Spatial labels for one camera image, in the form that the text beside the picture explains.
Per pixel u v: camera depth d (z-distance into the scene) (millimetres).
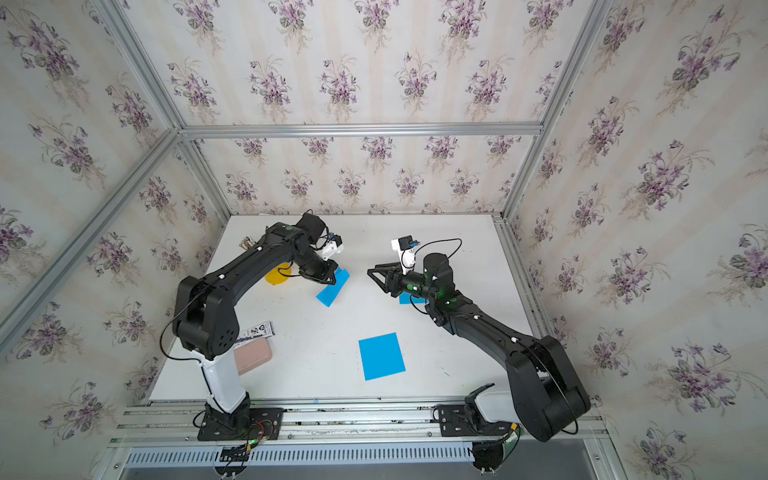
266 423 732
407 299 733
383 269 785
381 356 847
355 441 728
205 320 486
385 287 713
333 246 835
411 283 699
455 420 730
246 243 882
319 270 780
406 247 703
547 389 416
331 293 865
